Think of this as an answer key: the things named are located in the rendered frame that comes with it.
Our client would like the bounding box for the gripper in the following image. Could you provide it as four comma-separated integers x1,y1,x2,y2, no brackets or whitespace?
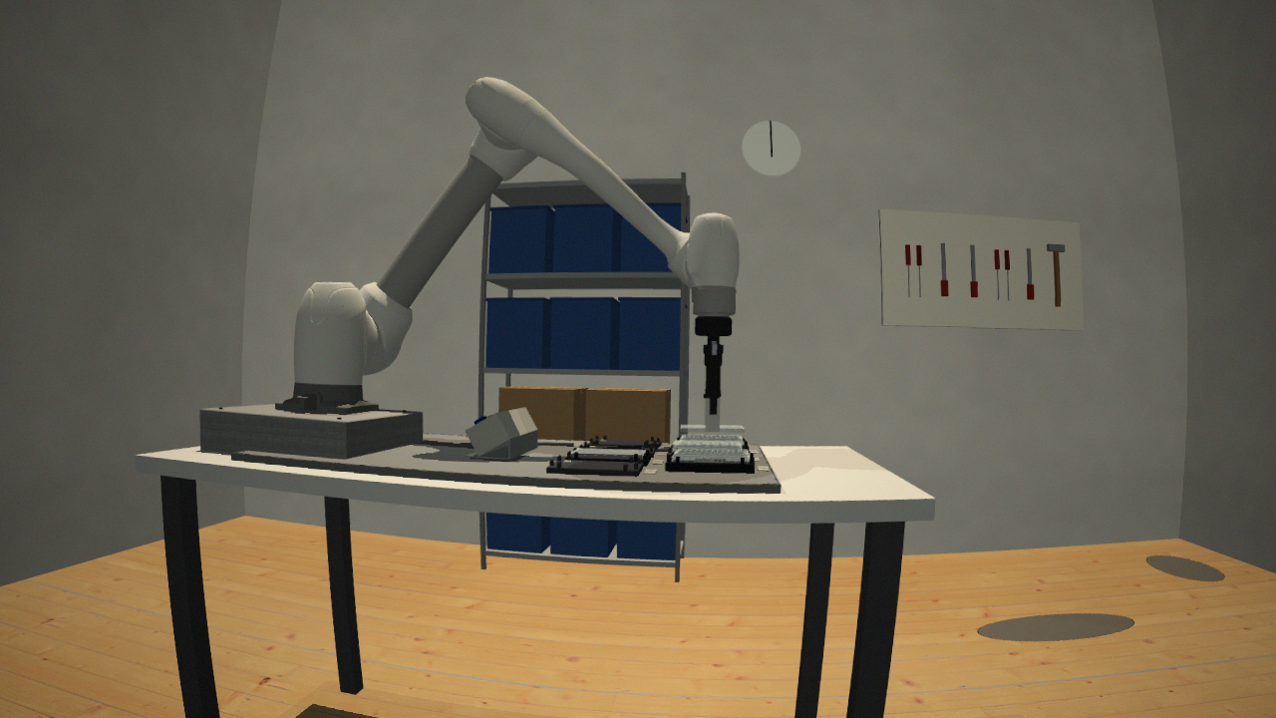
695,316,732,432

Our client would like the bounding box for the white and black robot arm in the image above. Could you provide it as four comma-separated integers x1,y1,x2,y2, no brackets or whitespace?
276,77,740,414

